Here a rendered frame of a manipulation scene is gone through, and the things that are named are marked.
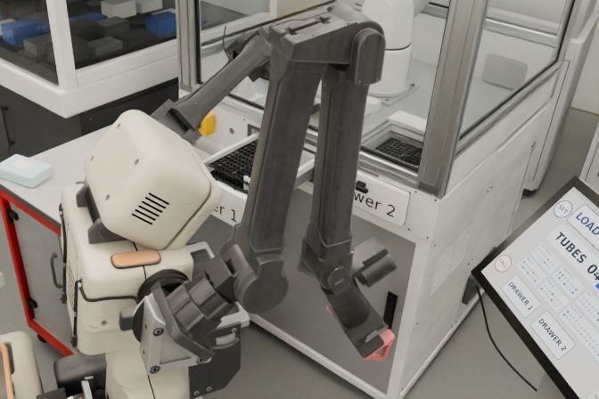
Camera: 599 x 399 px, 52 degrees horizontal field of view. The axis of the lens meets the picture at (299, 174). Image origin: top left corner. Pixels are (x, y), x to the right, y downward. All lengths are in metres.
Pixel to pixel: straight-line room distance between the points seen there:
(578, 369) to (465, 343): 1.44
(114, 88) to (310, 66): 1.78
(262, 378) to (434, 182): 1.10
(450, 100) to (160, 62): 1.38
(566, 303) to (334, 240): 0.55
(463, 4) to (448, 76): 0.18
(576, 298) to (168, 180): 0.81
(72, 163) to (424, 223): 1.17
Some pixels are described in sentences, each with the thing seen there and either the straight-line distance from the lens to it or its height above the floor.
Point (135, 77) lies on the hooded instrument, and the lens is 2.55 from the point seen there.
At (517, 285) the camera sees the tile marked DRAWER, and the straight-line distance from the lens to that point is 1.40.
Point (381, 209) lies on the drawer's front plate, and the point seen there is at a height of 0.85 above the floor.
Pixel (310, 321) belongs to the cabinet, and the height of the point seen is 0.23.
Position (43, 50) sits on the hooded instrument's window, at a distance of 2.40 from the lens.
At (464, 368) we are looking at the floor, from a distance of 2.60.
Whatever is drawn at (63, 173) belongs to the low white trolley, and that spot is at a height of 0.76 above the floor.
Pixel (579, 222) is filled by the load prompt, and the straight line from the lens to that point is 1.39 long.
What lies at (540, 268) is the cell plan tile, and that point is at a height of 1.06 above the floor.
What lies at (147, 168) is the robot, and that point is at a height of 1.37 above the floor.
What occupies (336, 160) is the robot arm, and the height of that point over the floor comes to 1.42.
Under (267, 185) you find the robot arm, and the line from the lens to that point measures 0.84.
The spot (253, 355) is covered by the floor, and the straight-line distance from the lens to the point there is 2.50.
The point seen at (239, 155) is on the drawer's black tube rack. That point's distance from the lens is 1.92.
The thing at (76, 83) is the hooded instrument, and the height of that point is 0.92.
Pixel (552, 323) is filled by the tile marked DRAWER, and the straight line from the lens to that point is 1.33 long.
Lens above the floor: 1.86
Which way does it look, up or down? 31 degrees down
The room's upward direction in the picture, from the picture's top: 4 degrees clockwise
